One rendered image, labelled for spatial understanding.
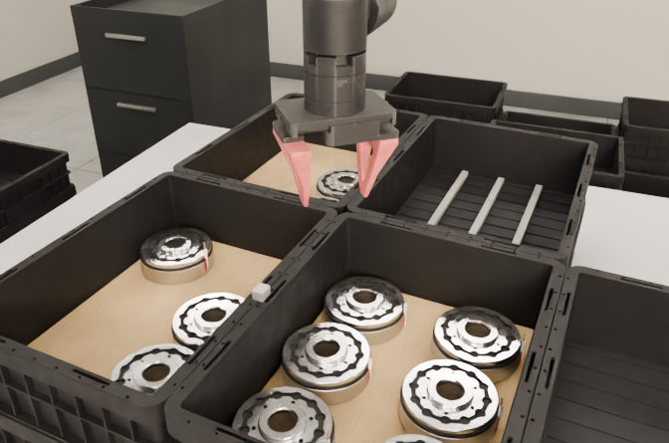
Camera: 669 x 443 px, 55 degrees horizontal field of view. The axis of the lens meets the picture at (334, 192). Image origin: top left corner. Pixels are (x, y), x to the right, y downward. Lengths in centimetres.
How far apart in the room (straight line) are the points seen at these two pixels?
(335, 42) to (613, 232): 93
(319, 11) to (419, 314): 46
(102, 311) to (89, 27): 162
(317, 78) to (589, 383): 48
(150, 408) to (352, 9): 39
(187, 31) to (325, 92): 165
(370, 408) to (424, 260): 22
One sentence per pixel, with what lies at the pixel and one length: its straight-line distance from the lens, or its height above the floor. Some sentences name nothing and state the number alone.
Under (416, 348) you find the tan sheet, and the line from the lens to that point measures 81.
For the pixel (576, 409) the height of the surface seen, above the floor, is 83.
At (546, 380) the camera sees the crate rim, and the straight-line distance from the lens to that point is 68.
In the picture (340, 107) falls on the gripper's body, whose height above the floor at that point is 117.
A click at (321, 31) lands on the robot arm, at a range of 56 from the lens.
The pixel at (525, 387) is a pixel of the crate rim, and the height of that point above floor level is 93.
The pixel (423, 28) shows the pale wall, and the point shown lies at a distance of 402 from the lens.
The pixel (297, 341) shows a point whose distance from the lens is 77.
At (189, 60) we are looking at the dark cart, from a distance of 222.
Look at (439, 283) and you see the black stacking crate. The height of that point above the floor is 86.
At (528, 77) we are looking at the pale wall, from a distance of 399.
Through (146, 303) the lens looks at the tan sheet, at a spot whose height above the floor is 83.
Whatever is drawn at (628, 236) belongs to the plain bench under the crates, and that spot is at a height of 70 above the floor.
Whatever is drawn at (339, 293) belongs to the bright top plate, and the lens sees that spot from 84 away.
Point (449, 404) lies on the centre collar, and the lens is 70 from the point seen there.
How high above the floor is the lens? 137
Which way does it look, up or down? 28 degrees down
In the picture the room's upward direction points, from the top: straight up
